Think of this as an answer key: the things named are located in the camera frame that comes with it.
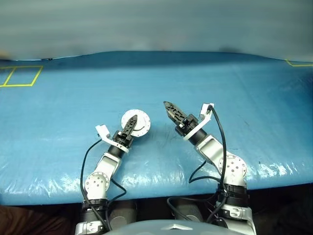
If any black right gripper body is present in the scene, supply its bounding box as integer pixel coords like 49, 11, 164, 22
176, 114, 198, 137

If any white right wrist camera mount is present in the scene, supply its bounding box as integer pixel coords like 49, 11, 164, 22
182, 102, 216, 141

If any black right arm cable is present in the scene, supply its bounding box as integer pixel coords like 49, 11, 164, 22
167, 104, 227, 225

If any round silver motor lid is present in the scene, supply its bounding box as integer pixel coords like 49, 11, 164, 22
121, 109, 150, 138

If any grey rounded shape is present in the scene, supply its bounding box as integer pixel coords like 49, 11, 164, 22
107, 200, 137, 225
175, 204, 203, 222

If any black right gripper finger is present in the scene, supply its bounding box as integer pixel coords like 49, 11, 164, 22
167, 112, 180, 126
163, 100, 193, 123

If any yellow tape square outline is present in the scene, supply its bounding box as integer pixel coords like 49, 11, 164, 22
0, 65, 44, 88

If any silver robot torso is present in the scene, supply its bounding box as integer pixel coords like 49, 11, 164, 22
101, 219, 229, 235

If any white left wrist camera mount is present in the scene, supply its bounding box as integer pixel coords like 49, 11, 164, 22
94, 124, 131, 154

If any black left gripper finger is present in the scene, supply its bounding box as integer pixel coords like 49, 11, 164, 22
122, 114, 138, 137

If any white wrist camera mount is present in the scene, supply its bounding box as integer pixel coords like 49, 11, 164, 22
94, 124, 131, 154
182, 102, 216, 141

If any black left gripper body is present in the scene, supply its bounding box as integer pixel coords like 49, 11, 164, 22
112, 131, 134, 149

